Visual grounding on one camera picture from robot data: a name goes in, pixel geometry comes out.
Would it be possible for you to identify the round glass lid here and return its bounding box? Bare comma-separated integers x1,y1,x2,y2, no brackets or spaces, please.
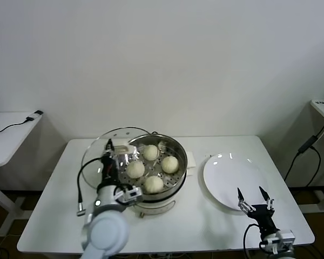
80,125,154,195

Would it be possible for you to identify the cream electric cooker base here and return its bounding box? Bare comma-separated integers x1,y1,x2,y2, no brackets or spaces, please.
118,151,197,219

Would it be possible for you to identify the thin black adapter cable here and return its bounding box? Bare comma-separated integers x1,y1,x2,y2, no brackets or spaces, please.
0,115,30,133

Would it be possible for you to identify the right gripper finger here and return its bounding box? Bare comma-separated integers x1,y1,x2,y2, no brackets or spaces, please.
237,188,256,215
258,185,275,213

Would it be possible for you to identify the white side table with cable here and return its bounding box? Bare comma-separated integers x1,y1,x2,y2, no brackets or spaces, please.
0,111,60,238

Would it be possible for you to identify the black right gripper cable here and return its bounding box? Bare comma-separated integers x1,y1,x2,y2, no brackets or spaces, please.
242,223,261,259

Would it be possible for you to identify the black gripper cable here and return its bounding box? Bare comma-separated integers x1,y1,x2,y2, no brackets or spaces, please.
242,223,261,259
76,157,106,217

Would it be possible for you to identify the small black grey adapter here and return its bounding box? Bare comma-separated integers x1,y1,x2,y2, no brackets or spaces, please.
26,110,44,121

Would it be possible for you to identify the white steamed baozi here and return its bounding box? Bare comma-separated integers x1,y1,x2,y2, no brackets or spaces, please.
161,155,180,174
143,175,165,195
143,145,160,162
126,161,146,180

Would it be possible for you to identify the white round plate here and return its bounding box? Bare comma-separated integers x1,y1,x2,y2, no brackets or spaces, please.
203,152,269,212

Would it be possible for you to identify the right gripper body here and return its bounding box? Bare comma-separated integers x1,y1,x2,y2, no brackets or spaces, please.
247,204,281,238

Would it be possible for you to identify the stainless steel steamer basket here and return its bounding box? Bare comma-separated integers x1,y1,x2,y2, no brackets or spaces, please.
115,134,188,202

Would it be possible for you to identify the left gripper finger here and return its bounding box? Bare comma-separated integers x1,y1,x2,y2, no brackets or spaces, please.
105,138,116,158

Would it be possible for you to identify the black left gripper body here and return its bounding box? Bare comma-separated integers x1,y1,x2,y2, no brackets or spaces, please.
99,155,120,187

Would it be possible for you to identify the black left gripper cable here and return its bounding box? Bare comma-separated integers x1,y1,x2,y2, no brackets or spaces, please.
76,157,106,217

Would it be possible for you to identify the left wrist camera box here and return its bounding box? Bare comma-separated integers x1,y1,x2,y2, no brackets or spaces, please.
116,185,144,203

